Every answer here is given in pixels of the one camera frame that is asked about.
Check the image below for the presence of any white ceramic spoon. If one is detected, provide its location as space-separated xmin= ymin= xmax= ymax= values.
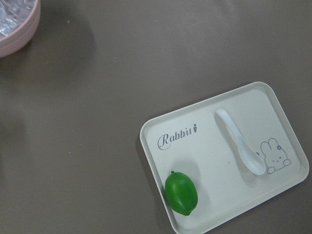
xmin=215 ymin=108 xmax=266 ymax=176

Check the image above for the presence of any pink ribbed bowl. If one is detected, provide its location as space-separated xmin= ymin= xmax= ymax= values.
xmin=0 ymin=0 xmax=41 ymax=58

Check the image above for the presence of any cream rabbit tray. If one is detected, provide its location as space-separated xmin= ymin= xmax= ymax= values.
xmin=140 ymin=82 xmax=309 ymax=234

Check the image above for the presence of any green lime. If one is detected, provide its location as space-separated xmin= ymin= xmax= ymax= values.
xmin=165 ymin=171 xmax=198 ymax=216

